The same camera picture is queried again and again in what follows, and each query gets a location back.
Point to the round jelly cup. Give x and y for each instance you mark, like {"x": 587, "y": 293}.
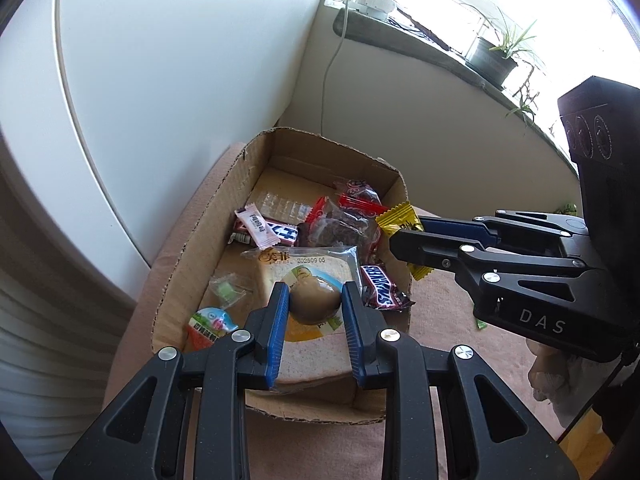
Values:
{"x": 210, "y": 327}

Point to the white ribbed panel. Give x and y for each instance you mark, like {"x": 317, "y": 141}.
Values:
{"x": 45, "y": 370}

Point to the grey stone window sill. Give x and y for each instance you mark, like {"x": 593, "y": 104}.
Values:
{"x": 425, "y": 55}

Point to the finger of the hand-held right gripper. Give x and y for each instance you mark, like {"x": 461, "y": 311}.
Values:
{"x": 450, "y": 225}
{"x": 435, "y": 250}

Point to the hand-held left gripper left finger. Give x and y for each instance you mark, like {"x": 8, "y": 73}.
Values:
{"x": 277, "y": 332}

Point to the brown chocolate bar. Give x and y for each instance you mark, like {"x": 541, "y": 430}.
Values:
{"x": 380, "y": 285}

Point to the yellow candy packet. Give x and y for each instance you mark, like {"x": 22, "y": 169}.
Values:
{"x": 397, "y": 219}

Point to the white wardrobe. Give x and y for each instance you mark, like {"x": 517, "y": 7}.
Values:
{"x": 175, "y": 85}

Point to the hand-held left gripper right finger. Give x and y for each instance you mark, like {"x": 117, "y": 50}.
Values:
{"x": 353, "y": 336}

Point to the clear green candy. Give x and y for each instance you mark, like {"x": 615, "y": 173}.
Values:
{"x": 227, "y": 291}

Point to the clear packet with brown egg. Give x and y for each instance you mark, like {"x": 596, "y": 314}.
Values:
{"x": 312, "y": 301}

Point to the potted plant in grey pot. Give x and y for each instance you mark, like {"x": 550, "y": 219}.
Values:
{"x": 492, "y": 57}

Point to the green tissue box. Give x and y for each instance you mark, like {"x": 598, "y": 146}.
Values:
{"x": 567, "y": 209}

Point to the brown cardboard box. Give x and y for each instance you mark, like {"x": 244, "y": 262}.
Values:
{"x": 200, "y": 255}

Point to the sliced bread packet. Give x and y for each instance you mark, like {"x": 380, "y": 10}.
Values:
{"x": 310, "y": 360}

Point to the pink candy packet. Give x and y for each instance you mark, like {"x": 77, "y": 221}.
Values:
{"x": 254, "y": 224}

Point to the person's right hand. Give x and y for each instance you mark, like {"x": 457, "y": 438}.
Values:
{"x": 565, "y": 380}

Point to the clear packet of dark dates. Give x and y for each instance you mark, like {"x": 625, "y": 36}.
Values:
{"x": 340, "y": 230}

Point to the white power strip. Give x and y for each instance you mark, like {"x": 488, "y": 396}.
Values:
{"x": 375, "y": 4}

